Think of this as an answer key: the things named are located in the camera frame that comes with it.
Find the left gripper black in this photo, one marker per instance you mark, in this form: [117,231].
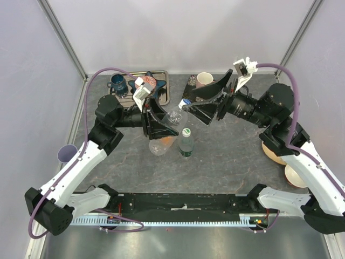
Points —
[151,111]

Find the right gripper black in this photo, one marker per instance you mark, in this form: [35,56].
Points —
[206,110]

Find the blue white bottle cap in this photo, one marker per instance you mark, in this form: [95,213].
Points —
[184,102]

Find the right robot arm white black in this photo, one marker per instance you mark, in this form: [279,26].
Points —
[323,207]

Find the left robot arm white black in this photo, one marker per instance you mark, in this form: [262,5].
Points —
[55,204]

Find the right orange juice bottle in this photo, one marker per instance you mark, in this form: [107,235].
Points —
[167,140]

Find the water bottle green label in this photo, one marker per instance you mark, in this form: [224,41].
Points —
[186,143]

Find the pink mug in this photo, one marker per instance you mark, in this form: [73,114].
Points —
[203,78]

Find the metal tray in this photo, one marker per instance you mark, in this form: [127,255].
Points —
[126,97]

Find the black floral square plate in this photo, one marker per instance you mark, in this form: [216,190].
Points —
[187,94]

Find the blue star-shaped plate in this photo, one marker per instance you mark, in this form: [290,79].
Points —
[160,84]

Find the red patterned bowl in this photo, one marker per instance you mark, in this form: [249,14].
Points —
[145,79]

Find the blue mug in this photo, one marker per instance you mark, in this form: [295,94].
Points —
[117,82]

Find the beige plate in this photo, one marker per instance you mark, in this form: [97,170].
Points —
[270,154]

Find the purple cup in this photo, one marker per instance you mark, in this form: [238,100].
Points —
[66,153]

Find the white bowl red rim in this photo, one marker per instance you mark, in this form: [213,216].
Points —
[293,178]

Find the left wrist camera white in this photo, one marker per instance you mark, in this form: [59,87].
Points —
[140,95]

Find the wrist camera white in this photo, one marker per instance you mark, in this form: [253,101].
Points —
[245,69]
[140,95]

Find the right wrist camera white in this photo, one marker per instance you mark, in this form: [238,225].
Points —
[245,69]

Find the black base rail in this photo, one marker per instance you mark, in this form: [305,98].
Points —
[183,206]

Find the slotted cable duct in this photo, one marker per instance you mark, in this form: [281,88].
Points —
[102,220]

